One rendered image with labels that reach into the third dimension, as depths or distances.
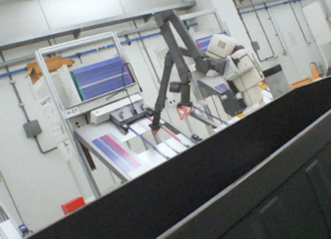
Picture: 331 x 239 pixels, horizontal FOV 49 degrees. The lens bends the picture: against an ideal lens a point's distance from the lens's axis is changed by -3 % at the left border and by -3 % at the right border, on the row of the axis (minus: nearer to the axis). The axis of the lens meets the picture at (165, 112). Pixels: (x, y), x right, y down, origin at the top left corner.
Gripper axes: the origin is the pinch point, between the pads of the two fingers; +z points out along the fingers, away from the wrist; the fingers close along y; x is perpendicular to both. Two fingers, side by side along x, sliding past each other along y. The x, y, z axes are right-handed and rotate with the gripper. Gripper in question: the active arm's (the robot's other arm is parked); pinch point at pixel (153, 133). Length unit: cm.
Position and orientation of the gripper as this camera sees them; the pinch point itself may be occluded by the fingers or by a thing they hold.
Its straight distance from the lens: 292.9
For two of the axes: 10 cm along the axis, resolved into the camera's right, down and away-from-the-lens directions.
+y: -7.1, 3.2, -6.3
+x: 6.9, 4.9, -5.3
